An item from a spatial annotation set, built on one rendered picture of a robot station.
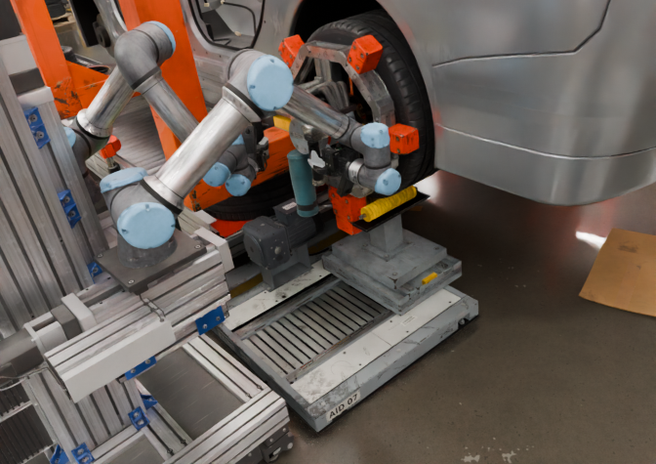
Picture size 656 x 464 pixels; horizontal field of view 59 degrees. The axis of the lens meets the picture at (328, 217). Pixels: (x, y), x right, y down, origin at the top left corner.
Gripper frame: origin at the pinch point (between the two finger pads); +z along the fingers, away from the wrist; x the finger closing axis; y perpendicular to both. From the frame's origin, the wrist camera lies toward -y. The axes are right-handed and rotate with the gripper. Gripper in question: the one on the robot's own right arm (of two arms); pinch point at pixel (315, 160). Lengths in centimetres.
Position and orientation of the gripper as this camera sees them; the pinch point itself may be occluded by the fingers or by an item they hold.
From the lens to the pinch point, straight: 188.3
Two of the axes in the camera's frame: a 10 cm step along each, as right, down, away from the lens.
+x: -7.7, 3.9, -5.1
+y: -1.3, -8.7, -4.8
